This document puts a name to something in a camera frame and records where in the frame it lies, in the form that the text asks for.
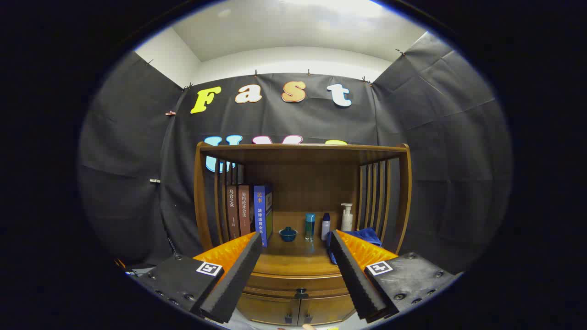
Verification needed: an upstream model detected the reddish brown book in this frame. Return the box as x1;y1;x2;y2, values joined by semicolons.
238;185;252;237

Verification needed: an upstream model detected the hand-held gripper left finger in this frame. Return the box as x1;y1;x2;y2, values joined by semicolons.
131;231;263;324

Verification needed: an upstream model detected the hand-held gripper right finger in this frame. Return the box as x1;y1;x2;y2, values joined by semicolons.
329;230;461;324

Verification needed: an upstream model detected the blue book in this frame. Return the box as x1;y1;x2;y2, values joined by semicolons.
254;185;274;248

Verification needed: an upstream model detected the blue folded towel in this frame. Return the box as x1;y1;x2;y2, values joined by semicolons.
326;228;382;265

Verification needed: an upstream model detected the wooden cabinet door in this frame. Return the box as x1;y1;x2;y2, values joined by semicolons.
298;296;356;325
236;293;301;326

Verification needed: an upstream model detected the black backdrop cloth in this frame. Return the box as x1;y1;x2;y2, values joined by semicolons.
78;31;513;275

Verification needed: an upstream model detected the black device with orange wires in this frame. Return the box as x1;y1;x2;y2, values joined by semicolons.
114;258;154;277

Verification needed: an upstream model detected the wooden drawer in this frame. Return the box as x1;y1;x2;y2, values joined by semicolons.
242;273;354;299

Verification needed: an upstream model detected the wooden cabinet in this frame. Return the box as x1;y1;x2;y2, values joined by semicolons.
194;142;412;327

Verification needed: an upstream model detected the white pump bottle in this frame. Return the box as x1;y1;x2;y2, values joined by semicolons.
340;203;354;232

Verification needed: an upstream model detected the dark brown book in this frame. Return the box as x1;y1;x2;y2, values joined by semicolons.
227;185;240;240

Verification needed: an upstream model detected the wooden countertop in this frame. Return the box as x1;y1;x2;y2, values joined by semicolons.
251;212;383;276

